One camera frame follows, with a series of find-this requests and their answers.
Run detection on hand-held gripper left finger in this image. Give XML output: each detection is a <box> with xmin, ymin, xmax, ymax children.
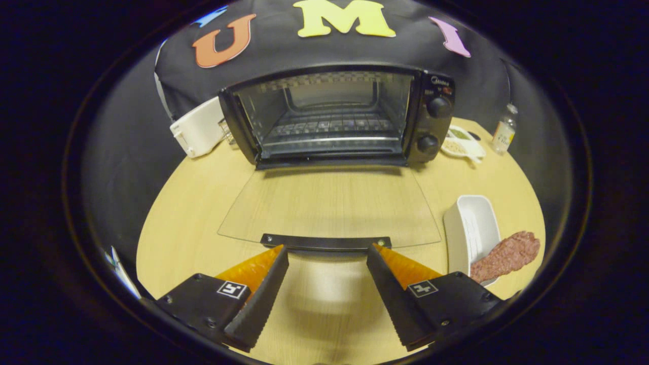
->
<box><xmin>155</xmin><ymin>244</ymin><xmax>290</xmax><ymax>353</ymax></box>

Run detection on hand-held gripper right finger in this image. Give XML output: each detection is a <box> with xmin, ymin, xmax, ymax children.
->
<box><xmin>366</xmin><ymin>243</ymin><xmax>503</xmax><ymax>352</ymax></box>

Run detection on red raw meat piece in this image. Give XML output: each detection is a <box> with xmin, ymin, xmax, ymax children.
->
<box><xmin>470</xmin><ymin>231</ymin><xmax>541</xmax><ymax>284</ymax></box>

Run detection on black toaster oven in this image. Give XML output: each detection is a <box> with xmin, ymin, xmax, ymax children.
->
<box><xmin>217</xmin><ymin>63</ymin><xmax>455</xmax><ymax>252</ymax></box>

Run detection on white pop-up toaster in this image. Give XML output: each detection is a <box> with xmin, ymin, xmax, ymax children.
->
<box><xmin>170</xmin><ymin>96</ymin><xmax>229</xmax><ymax>159</ymax></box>

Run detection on white rectangular tray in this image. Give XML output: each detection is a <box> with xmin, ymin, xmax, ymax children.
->
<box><xmin>444</xmin><ymin>195</ymin><xmax>501</xmax><ymax>287</ymax></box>

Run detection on white and blue papers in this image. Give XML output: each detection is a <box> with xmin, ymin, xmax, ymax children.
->
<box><xmin>104</xmin><ymin>246</ymin><xmax>141</xmax><ymax>300</ymax></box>

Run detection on white divided spice plate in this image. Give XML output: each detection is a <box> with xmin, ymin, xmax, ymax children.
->
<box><xmin>440</xmin><ymin>124</ymin><xmax>486</xmax><ymax>164</ymax></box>

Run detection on small clear bottle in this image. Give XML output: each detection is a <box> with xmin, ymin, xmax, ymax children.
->
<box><xmin>491</xmin><ymin>104</ymin><xmax>519</xmax><ymax>155</ymax></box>

